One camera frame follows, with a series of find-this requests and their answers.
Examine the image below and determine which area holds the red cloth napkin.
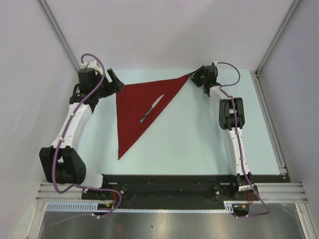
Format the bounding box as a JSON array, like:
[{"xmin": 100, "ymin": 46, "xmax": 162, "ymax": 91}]
[{"xmin": 116, "ymin": 75, "xmax": 188, "ymax": 159}]

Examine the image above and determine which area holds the knife with dark handle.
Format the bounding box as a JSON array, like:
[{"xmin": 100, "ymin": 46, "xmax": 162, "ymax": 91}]
[{"xmin": 140, "ymin": 94, "xmax": 164, "ymax": 123}]

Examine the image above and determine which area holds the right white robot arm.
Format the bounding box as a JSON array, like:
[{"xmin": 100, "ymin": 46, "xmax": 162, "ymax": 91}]
[{"xmin": 188, "ymin": 62, "xmax": 256, "ymax": 200}]

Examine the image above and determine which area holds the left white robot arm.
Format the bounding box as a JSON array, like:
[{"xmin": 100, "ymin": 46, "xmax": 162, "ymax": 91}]
[{"xmin": 39, "ymin": 68, "xmax": 124, "ymax": 199}]

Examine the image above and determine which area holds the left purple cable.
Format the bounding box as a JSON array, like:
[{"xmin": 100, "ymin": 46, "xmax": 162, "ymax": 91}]
[{"xmin": 48, "ymin": 53, "xmax": 123, "ymax": 226}]

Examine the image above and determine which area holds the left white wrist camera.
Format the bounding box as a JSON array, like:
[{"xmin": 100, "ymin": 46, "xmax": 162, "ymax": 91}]
[{"xmin": 80, "ymin": 59, "xmax": 103, "ymax": 75}]

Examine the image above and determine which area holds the left aluminium frame post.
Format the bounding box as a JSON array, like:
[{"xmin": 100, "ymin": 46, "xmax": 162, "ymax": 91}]
[{"xmin": 37, "ymin": 0, "xmax": 80, "ymax": 72}]

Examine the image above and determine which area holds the aluminium frame post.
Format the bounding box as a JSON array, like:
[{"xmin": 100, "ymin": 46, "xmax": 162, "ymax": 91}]
[
  {"xmin": 255, "ymin": 0, "xmax": 303, "ymax": 76},
  {"xmin": 37, "ymin": 0, "xmax": 80, "ymax": 72}
]

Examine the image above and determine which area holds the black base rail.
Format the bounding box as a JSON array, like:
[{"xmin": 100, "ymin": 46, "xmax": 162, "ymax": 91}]
[{"xmin": 81, "ymin": 175, "xmax": 259, "ymax": 207}]

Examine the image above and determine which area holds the right aluminium frame post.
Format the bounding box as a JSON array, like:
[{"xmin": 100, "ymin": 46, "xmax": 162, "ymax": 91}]
[{"xmin": 255, "ymin": 0, "xmax": 303, "ymax": 76}]

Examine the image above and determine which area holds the white cable duct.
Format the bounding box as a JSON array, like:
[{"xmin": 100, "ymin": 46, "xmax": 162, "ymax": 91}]
[{"xmin": 46, "ymin": 201, "xmax": 249, "ymax": 214}]

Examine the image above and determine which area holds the aluminium front frame rail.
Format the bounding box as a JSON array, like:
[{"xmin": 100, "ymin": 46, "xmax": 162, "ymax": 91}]
[{"xmin": 36, "ymin": 182, "xmax": 308, "ymax": 203}]

